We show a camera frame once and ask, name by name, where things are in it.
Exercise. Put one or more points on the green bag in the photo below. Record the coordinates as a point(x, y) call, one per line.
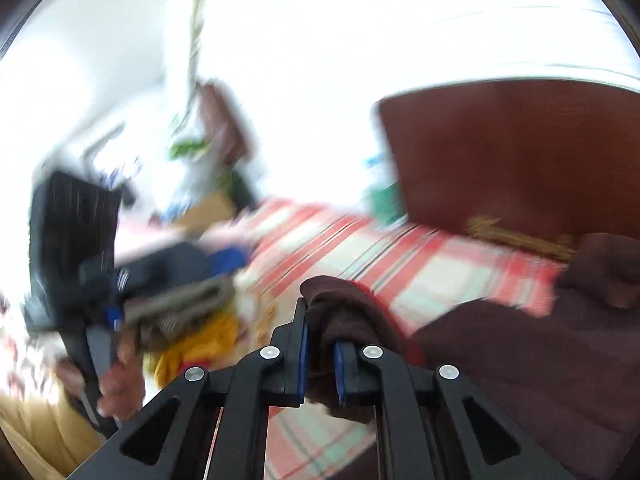
point(187, 149)

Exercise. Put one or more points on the grey striped garment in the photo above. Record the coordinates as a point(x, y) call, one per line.
point(175, 300)

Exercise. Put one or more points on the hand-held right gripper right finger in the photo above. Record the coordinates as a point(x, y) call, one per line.
point(340, 375)

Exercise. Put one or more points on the red plaid bed sheet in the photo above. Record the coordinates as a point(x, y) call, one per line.
point(440, 270)

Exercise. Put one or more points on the yellow cloth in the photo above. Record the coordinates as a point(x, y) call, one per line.
point(200, 347)

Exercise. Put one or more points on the person's left hand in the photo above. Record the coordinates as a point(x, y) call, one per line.
point(127, 385)

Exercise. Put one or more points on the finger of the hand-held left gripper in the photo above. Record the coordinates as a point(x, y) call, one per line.
point(227, 260)

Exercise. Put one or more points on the flat cardboard piece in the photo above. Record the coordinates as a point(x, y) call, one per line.
point(207, 210)

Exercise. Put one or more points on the dark maroon garment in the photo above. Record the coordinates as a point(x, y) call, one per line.
point(500, 350)

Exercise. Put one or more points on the brown tote bag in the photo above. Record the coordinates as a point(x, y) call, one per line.
point(220, 120)

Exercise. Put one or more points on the dark brown wooden headboard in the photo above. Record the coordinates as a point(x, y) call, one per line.
point(500, 160)

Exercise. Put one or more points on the person's beige clothing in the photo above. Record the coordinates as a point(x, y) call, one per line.
point(35, 430)

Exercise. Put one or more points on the clear plastic water bottle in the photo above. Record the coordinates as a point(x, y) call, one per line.
point(382, 195)

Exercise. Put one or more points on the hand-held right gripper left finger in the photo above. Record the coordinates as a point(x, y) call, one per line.
point(300, 360)

